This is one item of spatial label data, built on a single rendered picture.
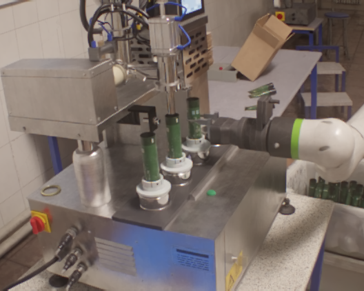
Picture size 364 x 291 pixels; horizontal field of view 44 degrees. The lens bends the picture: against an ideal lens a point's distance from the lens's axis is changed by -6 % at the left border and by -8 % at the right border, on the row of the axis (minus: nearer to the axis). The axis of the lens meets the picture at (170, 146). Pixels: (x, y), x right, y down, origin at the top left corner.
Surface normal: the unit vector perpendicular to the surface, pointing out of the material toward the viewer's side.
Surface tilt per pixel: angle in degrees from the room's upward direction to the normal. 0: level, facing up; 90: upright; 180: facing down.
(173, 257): 90
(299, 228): 0
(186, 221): 0
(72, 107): 90
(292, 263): 0
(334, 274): 96
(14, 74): 90
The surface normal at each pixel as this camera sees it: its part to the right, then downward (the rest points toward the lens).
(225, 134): -0.11, 0.41
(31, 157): 0.89, 0.11
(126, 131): -0.44, 0.40
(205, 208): -0.08, -0.91
